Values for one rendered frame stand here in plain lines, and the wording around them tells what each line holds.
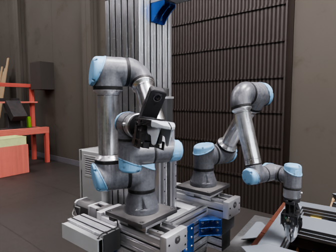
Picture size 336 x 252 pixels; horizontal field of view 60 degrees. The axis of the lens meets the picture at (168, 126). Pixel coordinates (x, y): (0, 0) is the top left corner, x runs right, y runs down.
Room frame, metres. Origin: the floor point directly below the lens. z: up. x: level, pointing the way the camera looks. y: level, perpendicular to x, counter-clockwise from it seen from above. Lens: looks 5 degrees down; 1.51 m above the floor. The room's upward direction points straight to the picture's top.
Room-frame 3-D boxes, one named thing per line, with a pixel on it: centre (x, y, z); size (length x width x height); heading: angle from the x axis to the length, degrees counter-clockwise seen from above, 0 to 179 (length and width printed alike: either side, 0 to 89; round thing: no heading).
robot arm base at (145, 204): (1.23, 0.11, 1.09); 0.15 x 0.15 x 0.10
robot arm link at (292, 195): (1.28, -0.56, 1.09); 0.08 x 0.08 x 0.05
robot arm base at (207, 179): (1.61, -0.20, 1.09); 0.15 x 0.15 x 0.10
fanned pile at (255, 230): (1.74, -0.58, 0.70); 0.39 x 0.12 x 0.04; 147
